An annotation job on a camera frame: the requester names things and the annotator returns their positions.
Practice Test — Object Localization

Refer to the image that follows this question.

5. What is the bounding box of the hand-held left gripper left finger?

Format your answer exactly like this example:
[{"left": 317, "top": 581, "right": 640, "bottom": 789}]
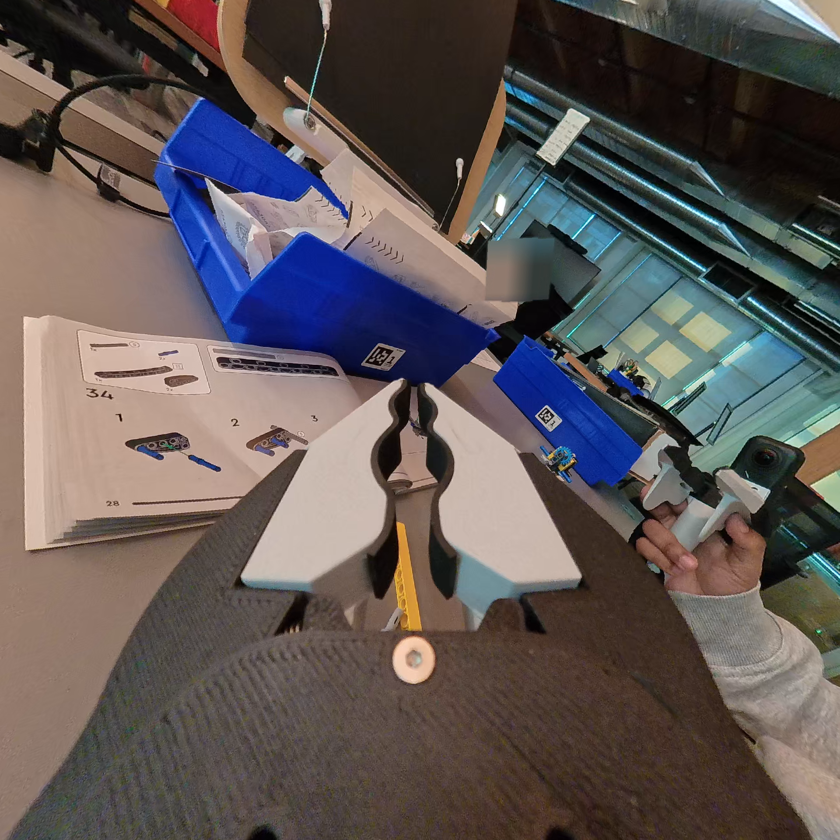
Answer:
[{"left": 240, "top": 378, "right": 412, "bottom": 629}]

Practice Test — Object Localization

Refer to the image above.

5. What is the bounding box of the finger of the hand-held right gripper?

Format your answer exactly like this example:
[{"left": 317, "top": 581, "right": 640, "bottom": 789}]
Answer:
[
  {"left": 714, "top": 468, "right": 770, "bottom": 515},
  {"left": 642, "top": 446, "right": 697, "bottom": 511}
]

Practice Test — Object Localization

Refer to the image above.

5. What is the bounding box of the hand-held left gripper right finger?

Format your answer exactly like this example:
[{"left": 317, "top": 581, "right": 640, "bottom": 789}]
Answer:
[{"left": 416, "top": 383, "right": 584, "bottom": 632}]

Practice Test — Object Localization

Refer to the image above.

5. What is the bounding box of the lego model with blue gears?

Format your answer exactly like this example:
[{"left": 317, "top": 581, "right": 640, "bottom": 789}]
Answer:
[{"left": 539, "top": 443, "right": 580, "bottom": 484}]

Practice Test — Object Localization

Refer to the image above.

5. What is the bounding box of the yellow lego beam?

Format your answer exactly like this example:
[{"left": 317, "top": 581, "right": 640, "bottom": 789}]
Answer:
[{"left": 392, "top": 520, "right": 423, "bottom": 633}]

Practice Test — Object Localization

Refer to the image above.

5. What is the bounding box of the person's right forearm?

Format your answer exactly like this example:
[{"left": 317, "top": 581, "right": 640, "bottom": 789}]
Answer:
[{"left": 668, "top": 583, "right": 840, "bottom": 840}]

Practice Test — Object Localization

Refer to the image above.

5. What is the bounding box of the lego instruction booklet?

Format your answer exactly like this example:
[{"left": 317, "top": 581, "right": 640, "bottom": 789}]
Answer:
[{"left": 23, "top": 315, "right": 434, "bottom": 552}]

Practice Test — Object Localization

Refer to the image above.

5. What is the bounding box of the person's right hand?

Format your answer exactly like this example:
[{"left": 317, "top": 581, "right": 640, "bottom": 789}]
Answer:
[{"left": 631, "top": 512, "right": 769, "bottom": 598}]

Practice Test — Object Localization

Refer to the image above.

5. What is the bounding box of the small blue plastic bin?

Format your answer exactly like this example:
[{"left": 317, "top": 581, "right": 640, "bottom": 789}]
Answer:
[{"left": 492, "top": 338, "right": 644, "bottom": 488}]

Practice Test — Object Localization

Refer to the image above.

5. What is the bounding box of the large blue plastic bin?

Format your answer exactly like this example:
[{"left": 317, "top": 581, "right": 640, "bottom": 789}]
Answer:
[{"left": 153, "top": 98, "right": 501, "bottom": 388}]

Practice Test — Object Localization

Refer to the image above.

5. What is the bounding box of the white printed cardboard box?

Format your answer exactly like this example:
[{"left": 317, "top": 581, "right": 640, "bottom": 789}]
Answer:
[{"left": 322, "top": 147, "right": 521, "bottom": 330}]

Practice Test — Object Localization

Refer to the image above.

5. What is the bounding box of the crumpled white paper bag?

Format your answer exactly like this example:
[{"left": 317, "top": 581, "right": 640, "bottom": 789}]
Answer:
[{"left": 205, "top": 176, "right": 350, "bottom": 278}]

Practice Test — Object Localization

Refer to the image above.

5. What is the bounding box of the white hanging sign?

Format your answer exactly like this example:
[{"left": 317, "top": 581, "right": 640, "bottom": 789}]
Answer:
[{"left": 535, "top": 108, "right": 592, "bottom": 166}]

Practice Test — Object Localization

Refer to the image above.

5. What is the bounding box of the black wood-edged board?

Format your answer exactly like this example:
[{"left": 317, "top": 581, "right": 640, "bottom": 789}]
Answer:
[{"left": 217, "top": 0, "right": 519, "bottom": 245}]

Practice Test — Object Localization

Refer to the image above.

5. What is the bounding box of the black plug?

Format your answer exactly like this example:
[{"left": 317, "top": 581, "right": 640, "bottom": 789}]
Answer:
[{"left": 0, "top": 108, "right": 57, "bottom": 173}]

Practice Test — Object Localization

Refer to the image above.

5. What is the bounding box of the white bracket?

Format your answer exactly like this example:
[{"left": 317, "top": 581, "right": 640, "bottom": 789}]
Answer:
[{"left": 283, "top": 107, "right": 342, "bottom": 153}]

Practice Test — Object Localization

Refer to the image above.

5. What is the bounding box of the black cable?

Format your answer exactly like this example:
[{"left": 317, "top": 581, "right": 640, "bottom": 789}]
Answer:
[{"left": 49, "top": 73, "right": 219, "bottom": 219}]

